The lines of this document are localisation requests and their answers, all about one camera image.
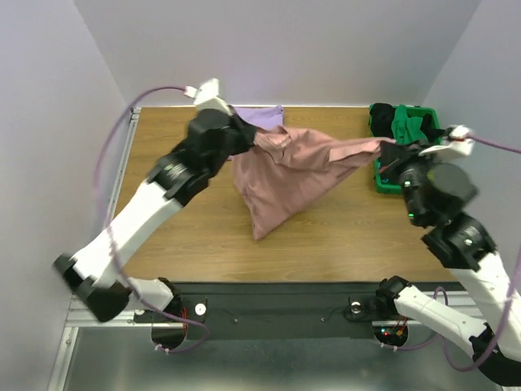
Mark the purple t shirt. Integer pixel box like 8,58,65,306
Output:
234,105,284,142

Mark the pink printed t shirt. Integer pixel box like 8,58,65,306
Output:
231,124,390,240

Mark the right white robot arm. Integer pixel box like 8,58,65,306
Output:
374,141,520,387

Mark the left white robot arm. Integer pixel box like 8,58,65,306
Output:
54,109,258,322

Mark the green t shirt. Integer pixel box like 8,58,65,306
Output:
391,105,427,145

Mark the green plastic bin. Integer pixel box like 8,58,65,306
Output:
368,103,444,196

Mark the black t shirt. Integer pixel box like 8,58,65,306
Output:
369,103,445,143

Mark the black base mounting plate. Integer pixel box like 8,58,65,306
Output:
134,280,424,341

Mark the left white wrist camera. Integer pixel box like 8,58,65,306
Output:
184,78,232,115

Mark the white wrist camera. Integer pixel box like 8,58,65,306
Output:
184,78,232,115
418,125,475,161

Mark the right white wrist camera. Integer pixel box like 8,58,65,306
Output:
418,125,475,161

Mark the right aluminium rail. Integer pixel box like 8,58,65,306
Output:
427,291,484,319

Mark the aluminium rail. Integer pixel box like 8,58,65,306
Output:
62,107,140,323
427,291,484,319

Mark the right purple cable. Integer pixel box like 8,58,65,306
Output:
380,134,521,372

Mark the left aluminium rail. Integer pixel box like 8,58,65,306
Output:
62,107,140,323

